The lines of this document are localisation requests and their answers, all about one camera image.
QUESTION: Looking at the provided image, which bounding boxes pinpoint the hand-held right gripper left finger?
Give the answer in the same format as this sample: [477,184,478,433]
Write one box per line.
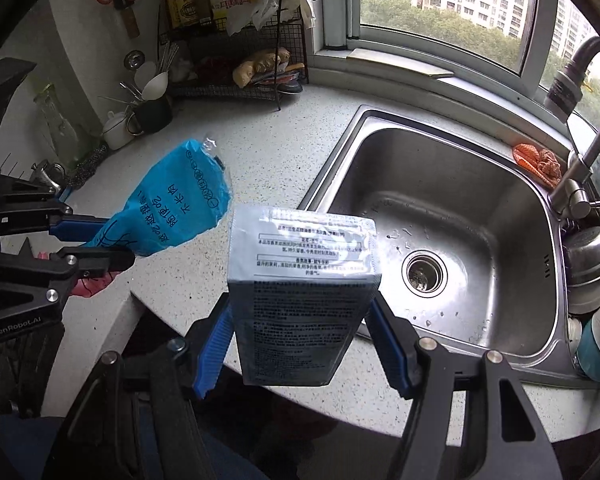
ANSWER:
[55,292,237,480]

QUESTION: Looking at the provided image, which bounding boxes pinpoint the orange cloth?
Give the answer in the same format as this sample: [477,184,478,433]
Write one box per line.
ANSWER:
[511,143,563,191]

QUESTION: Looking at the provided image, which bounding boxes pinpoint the black mug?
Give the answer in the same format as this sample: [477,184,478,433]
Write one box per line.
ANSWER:
[126,95,174,136]

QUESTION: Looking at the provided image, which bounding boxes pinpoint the steel wool scourer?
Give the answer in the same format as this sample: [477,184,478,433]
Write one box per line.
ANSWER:
[62,142,110,191]

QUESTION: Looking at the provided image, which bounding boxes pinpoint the kitchen window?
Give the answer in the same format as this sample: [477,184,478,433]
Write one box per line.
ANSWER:
[322,0,600,121]

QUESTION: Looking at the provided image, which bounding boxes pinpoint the clear glass bottle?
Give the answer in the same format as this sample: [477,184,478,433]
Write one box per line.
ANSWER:
[32,82,88,171]

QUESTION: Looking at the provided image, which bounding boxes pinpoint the white teapot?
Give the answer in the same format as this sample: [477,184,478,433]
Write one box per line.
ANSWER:
[102,110,136,151]

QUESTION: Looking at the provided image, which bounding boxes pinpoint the black wire rack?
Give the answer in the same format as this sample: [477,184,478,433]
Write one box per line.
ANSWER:
[156,0,311,111]

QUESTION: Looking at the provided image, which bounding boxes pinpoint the red snack packets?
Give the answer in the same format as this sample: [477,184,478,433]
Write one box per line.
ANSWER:
[252,62,306,86]

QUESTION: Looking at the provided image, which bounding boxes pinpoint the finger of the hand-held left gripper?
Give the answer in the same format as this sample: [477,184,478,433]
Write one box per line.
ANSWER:
[0,172,112,250]
[0,246,136,318]

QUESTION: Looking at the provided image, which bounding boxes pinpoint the stainless steel sink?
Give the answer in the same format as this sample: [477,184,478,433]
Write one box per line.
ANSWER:
[297,105,600,391]

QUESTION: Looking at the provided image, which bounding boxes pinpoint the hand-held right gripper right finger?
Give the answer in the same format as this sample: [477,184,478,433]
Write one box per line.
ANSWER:
[362,297,556,480]

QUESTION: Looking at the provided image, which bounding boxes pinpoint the pink plastic bag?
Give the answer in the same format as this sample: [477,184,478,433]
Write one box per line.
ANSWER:
[37,250,123,301]

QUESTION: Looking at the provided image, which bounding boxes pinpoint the white printed pouch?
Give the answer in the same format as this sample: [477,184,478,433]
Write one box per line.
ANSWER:
[227,202,383,388]

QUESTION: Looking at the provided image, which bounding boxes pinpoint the bundle of chopsticks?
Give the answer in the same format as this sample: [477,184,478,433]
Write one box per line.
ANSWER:
[157,42,180,76]

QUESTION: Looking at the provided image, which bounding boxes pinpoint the steel gooseneck faucet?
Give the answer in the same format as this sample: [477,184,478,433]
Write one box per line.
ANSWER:
[542,35,600,221]

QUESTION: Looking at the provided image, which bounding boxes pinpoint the ginger root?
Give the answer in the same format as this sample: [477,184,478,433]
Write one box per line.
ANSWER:
[231,49,291,88]

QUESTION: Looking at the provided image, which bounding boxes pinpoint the white plastic bag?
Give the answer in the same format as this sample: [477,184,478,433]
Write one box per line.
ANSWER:
[225,0,318,38]

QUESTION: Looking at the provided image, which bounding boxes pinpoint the blue plastic bag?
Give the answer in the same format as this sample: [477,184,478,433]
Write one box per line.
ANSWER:
[80,137,235,261]

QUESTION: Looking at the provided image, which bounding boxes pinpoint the white ladle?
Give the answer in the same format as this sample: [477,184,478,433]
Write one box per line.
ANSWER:
[134,62,170,102]

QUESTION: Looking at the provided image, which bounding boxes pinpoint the steel bowl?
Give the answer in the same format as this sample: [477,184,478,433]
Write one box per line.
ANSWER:
[562,225,600,316]

